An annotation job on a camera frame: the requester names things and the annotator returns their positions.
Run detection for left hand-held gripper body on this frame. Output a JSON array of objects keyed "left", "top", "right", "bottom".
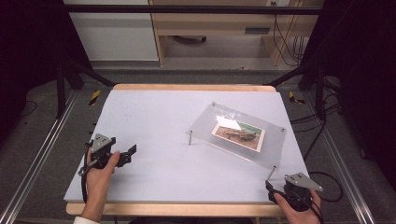
[{"left": 88, "top": 133, "right": 132, "bottom": 171}]

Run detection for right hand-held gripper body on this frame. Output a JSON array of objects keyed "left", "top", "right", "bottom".
[{"left": 278, "top": 172, "right": 324, "bottom": 213}]

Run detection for painted boats picture card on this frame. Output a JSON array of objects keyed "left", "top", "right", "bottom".
[{"left": 210, "top": 115, "right": 266, "bottom": 154}]

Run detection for clear acrylic photo frame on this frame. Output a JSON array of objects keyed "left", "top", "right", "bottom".
[{"left": 185, "top": 100, "right": 287, "bottom": 182}]

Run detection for person's right hand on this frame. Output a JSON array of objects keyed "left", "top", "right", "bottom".
[{"left": 273, "top": 189, "right": 322, "bottom": 224}]

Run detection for person's left hand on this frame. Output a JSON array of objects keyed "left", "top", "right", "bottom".
[{"left": 85, "top": 148, "right": 121, "bottom": 202}]

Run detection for white table mat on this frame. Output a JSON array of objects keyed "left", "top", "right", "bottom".
[{"left": 63, "top": 89, "right": 313, "bottom": 205}]

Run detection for black metal stand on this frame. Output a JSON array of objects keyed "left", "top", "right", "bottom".
[
  {"left": 55, "top": 58, "right": 117, "bottom": 119},
  {"left": 263, "top": 58, "right": 329, "bottom": 121}
]

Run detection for wooden table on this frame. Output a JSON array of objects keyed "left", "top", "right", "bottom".
[{"left": 65, "top": 82, "right": 316, "bottom": 218}]

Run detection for yellow clamp right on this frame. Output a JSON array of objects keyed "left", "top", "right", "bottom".
[{"left": 288, "top": 90, "right": 306, "bottom": 106}]

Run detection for white cabinet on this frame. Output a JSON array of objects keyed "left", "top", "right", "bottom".
[{"left": 63, "top": 0, "right": 160, "bottom": 63}]

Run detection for dark curtain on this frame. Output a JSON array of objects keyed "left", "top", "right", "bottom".
[
  {"left": 0, "top": 0, "right": 94, "bottom": 147},
  {"left": 298, "top": 0, "right": 396, "bottom": 190}
]

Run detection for black horizontal crossbar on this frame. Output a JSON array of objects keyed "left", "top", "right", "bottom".
[{"left": 61, "top": 4, "right": 325, "bottom": 16}]

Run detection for light wooden desk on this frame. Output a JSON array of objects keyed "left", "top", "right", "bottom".
[{"left": 148, "top": 0, "right": 325, "bottom": 67}]

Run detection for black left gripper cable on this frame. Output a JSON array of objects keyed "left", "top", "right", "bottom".
[{"left": 78, "top": 140, "right": 99, "bottom": 204}]

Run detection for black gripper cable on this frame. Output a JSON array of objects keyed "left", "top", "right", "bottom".
[
  {"left": 292, "top": 171, "right": 344, "bottom": 224},
  {"left": 78, "top": 140, "right": 99, "bottom": 204}
]

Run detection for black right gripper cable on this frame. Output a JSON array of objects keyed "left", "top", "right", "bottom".
[{"left": 292, "top": 171, "right": 344, "bottom": 224}]

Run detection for aluminium floor rail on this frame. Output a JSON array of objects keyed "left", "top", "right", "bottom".
[
  {"left": 302, "top": 91, "right": 376, "bottom": 224},
  {"left": 0, "top": 90, "right": 79, "bottom": 224}
]

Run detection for black floor cables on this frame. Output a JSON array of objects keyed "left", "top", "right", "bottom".
[{"left": 290, "top": 77, "right": 344, "bottom": 163}]

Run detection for thin black floor cable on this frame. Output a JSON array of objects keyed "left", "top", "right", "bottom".
[{"left": 19, "top": 99, "right": 39, "bottom": 119}]

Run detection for hanging black cables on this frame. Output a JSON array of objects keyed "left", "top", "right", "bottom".
[{"left": 270, "top": 1, "right": 310, "bottom": 67}]

